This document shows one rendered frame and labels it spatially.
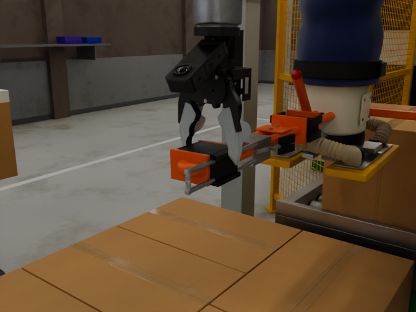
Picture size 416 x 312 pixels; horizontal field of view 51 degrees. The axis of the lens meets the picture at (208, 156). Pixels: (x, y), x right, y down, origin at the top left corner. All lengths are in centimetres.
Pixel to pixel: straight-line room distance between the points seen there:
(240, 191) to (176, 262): 134
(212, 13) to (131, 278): 93
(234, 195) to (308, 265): 137
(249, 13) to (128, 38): 596
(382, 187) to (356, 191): 9
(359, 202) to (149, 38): 749
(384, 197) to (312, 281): 45
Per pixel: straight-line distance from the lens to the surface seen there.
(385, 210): 170
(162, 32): 915
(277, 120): 99
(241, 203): 277
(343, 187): 171
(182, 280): 138
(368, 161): 116
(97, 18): 798
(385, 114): 124
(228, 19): 67
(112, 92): 817
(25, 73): 711
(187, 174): 62
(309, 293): 135
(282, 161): 114
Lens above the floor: 125
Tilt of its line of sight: 15 degrees down
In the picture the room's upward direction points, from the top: straight up
